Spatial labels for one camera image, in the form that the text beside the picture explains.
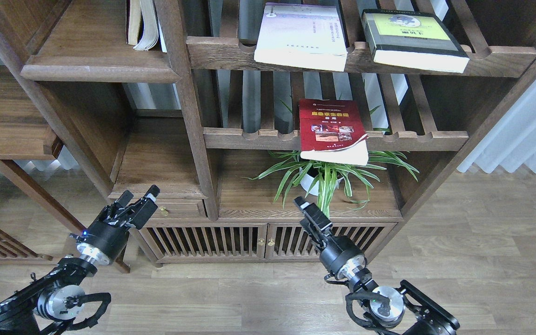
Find dark wooden bookshelf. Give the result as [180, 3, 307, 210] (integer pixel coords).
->
[0, 0, 536, 263]

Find wooden side table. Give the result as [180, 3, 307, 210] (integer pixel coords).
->
[0, 65, 131, 274]

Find red paperback book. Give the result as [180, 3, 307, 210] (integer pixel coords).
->
[299, 98, 369, 166]

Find brass cabinet door knobs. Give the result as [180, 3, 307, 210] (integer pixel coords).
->
[257, 238, 276, 247]

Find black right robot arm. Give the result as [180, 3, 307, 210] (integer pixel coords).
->
[295, 196, 460, 335]

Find yellow-green black book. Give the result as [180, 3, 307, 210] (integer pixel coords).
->
[362, 9, 469, 74]

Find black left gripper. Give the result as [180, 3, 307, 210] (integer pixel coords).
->
[70, 185, 160, 256]

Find brass drawer knob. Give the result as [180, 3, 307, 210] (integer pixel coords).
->
[158, 207, 169, 217]

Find white curtain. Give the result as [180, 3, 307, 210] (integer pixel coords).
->
[457, 80, 536, 173]

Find white plant pot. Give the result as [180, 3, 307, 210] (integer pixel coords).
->
[298, 166, 343, 197]

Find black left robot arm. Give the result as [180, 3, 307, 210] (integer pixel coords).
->
[0, 185, 160, 335]

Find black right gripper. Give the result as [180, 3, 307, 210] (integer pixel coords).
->
[294, 196, 366, 275]

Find green spider plant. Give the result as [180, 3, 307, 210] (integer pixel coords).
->
[248, 100, 420, 218]

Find beige upright books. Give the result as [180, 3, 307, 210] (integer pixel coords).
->
[126, 0, 167, 53]

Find white lavender book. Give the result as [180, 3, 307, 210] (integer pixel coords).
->
[254, 2, 347, 72]

